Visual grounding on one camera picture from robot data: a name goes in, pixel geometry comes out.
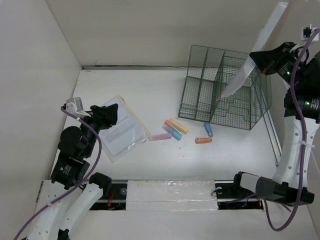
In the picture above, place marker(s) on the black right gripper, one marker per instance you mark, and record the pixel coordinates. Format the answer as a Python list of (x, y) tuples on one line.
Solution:
[(268, 61)]

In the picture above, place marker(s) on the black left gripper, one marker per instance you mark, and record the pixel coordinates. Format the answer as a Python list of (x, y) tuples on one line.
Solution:
[(107, 116)]

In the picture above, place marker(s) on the clear mesh document pouch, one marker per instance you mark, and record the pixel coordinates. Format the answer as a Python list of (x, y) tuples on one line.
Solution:
[(128, 132)]

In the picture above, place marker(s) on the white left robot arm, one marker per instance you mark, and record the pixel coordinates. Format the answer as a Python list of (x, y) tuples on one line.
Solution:
[(74, 186)]

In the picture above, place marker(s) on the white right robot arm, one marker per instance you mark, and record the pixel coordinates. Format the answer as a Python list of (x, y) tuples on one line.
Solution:
[(292, 169)]

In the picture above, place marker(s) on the pink highlighter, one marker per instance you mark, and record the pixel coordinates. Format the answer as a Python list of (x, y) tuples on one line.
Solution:
[(160, 137)]

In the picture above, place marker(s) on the orange highlighter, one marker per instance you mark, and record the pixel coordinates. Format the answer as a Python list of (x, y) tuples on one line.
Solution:
[(170, 124)]

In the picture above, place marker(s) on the blue highlighter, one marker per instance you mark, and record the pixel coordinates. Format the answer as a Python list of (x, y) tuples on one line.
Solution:
[(172, 131)]

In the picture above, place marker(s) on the yellow highlighter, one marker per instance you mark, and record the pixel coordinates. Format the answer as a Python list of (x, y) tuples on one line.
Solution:
[(182, 129)]

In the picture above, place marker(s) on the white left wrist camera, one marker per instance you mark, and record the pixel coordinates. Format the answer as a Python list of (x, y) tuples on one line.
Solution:
[(75, 106)]

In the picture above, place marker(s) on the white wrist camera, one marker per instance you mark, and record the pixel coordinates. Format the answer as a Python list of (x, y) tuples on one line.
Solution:
[(307, 31), (75, 106)]

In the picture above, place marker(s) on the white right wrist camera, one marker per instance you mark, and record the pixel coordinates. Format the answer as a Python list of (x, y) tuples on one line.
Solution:
[(307, 31)]

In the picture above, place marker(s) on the green wire desk organizer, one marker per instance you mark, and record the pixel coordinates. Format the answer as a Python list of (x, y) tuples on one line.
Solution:
[(209, 71)]

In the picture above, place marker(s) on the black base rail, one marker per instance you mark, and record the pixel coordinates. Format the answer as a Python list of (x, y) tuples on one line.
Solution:
[(176, 196)]

